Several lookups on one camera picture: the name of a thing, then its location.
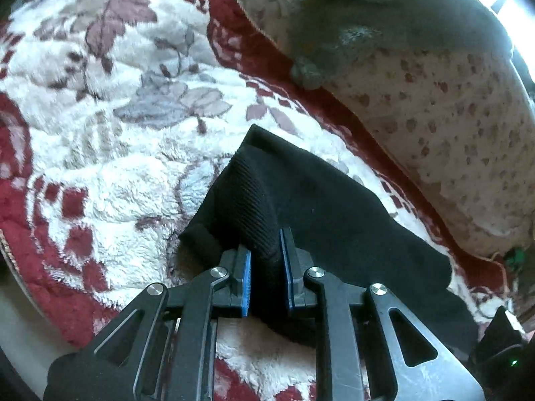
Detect grey fluffy throw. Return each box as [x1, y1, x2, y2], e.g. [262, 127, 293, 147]
[290, 0, 513, 90]

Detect red white floral plush blanket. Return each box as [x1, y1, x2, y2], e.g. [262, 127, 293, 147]
[0, 0, 517, 401]

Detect small green object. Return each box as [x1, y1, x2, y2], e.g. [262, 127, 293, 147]
[504, 247, 528, 270]

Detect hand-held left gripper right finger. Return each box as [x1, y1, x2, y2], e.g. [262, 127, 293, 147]
[279, 228, 486, 401]

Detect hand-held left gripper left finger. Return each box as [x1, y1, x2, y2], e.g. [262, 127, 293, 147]
[94, 246, 252, 401]

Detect black pants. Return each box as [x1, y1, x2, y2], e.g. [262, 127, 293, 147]
[178, 124, 479, 356]

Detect beige spotted pillow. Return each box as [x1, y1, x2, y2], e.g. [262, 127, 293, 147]
[228, 0, 535, 257]

